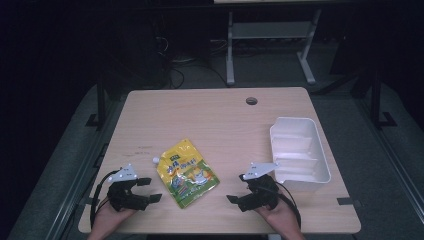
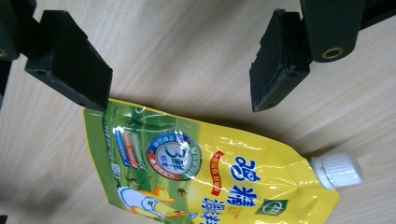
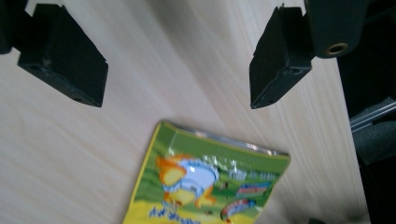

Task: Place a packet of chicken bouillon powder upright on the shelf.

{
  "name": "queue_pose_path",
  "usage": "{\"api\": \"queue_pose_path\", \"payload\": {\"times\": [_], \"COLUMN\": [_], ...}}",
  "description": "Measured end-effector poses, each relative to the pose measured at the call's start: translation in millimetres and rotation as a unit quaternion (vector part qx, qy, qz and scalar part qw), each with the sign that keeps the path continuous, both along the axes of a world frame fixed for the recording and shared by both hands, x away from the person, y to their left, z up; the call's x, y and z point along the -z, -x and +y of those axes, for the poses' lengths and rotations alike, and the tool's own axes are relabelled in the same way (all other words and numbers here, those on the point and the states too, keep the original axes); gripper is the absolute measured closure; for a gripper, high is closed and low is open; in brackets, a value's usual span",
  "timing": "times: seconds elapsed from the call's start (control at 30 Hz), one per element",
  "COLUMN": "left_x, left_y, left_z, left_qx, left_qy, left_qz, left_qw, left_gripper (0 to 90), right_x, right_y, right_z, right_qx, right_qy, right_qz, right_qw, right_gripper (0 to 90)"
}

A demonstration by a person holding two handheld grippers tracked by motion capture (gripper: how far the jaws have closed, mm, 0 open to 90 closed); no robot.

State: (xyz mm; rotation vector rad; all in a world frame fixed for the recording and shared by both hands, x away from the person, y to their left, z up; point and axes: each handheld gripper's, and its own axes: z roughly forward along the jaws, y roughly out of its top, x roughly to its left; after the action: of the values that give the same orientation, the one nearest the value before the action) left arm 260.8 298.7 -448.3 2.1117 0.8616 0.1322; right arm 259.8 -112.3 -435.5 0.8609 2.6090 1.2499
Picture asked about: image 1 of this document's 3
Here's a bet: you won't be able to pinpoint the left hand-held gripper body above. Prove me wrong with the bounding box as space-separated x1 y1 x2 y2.
106 162 151 212

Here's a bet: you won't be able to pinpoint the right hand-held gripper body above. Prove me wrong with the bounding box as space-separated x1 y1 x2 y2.
237 161 281 213

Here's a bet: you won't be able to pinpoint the yellow spouted pouch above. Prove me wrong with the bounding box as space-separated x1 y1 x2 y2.
152 138 221 210

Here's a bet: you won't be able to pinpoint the white plastic bin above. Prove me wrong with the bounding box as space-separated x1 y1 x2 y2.
268 116 332 193

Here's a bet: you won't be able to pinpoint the person's left hand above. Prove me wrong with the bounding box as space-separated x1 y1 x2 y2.
95 200 138 232

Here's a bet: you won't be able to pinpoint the person's right hand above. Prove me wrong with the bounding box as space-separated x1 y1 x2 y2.
255 195 300 233

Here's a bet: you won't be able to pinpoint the black metal stand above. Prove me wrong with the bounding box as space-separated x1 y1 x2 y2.
85 75 108 130
370 64 398 130

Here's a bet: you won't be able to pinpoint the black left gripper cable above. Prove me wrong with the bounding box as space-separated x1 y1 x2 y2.
89 169 118 230

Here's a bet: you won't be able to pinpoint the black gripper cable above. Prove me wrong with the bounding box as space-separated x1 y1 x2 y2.
274 181 303 229
89 169 118 230

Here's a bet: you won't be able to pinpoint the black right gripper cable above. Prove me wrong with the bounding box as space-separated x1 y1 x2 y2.
274 181 303 229

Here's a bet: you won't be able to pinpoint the black floor cables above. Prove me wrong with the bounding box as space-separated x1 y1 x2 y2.
154 35 232 90

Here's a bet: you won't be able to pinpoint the white metal table frame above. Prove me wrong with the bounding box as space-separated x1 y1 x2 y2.
225 8 323 87

